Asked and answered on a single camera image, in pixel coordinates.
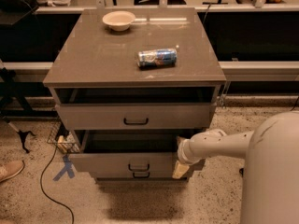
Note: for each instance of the white paper bowl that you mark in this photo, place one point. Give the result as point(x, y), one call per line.
point(119, 20)

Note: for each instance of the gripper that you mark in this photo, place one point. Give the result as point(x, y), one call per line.
point(186, 153)

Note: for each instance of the grey bottom drawer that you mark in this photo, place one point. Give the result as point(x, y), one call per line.
point(132, 175)

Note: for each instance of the blue white drink can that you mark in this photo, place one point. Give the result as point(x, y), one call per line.
point(156, 58)

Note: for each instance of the blue tape cross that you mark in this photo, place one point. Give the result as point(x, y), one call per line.
point(67, 169)

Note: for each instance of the black office chair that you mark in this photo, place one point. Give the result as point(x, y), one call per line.
point(12, 11)

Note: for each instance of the grey drawer cabinet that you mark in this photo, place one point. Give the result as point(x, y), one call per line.
point(97, 66)

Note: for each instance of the tan shoe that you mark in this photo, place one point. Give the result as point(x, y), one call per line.
point(10, 170)

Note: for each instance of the black tripod stand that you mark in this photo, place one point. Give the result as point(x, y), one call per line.
point(10, 95)

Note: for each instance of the grey top drawer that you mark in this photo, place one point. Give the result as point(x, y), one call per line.
point(122, 117)

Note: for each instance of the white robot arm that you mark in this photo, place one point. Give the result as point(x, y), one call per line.
point(270, 192)

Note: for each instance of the grey drawer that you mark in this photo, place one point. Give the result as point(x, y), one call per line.
point(132, 175)
point(122, 117)
point(112, 151)

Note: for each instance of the wire basket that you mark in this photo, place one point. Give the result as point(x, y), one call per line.
point(62, 138)

